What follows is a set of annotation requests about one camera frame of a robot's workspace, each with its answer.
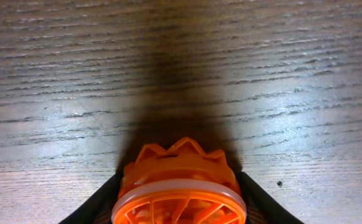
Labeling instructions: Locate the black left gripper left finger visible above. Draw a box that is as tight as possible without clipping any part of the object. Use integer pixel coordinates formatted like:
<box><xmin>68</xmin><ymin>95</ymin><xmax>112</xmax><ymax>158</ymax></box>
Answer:
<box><xmin>60</xmin><ymin>173</ymin><xmax>123</xmax><ymax>224</ymax></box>

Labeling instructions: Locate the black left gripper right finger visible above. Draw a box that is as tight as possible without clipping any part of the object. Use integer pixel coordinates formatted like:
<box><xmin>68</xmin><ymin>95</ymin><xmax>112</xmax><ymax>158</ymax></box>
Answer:
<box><xmin>235</xmin><ymin>172</ymin><xmax>303</xmax><ymax>224</ymax></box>

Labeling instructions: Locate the orange lattice ball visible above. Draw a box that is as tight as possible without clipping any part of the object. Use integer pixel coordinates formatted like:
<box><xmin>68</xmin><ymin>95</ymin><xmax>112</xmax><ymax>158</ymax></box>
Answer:
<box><xmin>111</xmin><ymin>138</ymin><xmax>247</xmax><ymax>224</ymax></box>

